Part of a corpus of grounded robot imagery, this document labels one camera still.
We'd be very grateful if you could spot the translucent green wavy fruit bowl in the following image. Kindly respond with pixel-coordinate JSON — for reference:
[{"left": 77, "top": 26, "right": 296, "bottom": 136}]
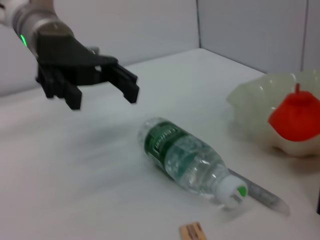
[{"left": 226, "top": 69, "right": 320, "bottom": 158}]

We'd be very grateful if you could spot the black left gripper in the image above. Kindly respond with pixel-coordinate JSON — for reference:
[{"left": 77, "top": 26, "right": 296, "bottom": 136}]
[{"left": 35, "top": 33, "right": 140, "bottom": 111}]

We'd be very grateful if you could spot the clear green-label water bottle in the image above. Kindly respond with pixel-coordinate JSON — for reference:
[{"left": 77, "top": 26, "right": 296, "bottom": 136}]
[{"left": 137, "top": 116, "right": 250, "bottom": 210}]

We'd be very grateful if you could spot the beige eraser block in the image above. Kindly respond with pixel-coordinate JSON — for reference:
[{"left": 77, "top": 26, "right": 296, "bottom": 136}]
[{"left": 179, "top": 221, "right": 208, "bottom": 240}]

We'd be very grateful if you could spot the red-orange toy orange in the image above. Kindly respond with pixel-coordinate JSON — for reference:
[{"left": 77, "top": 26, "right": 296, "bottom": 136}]
[{"left": 267, "top": 83, "right": 320, "bottom": 143}]

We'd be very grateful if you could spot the silver glitter marker pen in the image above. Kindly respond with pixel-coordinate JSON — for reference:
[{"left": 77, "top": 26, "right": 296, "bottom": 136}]
[{"left": 226, "top": 168, "right": 291, "bottom": 216}]

